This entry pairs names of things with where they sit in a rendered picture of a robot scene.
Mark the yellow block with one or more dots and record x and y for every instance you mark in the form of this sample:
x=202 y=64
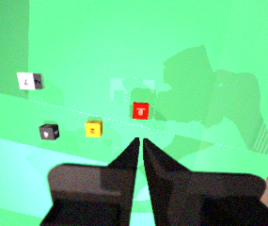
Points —
x=93 y=128

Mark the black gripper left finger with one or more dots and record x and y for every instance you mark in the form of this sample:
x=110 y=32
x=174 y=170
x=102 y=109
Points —
x=112 y=183

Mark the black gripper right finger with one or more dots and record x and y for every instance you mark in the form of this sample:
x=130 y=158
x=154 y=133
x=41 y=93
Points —
x=173 y=187

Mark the red block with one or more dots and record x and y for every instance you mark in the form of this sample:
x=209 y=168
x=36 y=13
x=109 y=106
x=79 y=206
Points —
x=141 y=111

